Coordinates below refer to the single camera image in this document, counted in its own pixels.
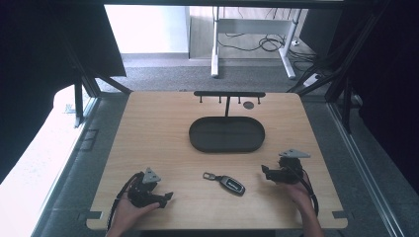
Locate black curtain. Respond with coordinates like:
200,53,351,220
298,0,419,196
0,0,127,184

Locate white metal desk frame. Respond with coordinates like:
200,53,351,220
210,6,303,80

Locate black car key fob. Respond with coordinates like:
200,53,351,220
203,171,247,197

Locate silver aluminium rail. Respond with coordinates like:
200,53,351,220
327,102,407,237

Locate black key rack with tray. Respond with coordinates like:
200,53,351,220
188,90,267,154

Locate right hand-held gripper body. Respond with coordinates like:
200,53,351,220
270,148,312,186

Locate black floor cables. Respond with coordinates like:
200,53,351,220
217,31,319,72

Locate person's right hand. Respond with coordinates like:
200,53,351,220
282,173,314,214

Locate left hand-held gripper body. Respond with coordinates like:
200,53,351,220
126,167,163,208

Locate white power strip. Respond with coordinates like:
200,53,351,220
301,72,323,88

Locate black metal stand frame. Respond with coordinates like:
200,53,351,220
286,6,389,134
62,42,133,128

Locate person's left hand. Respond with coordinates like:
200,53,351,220
111,193,161,235

